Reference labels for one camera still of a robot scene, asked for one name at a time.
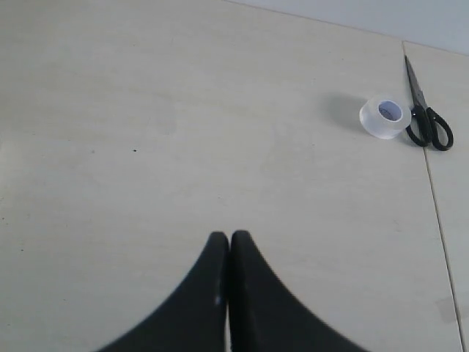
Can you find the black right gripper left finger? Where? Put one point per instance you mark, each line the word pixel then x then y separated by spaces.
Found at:
pixel 193 317

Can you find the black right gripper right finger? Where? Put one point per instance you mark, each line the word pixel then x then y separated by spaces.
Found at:
pixel 264 315

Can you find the clear tape roll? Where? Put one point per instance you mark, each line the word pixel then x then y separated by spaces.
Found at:
pixel 384 117

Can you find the black handled scissors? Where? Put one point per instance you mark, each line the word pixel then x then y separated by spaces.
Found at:
pixel 432 128

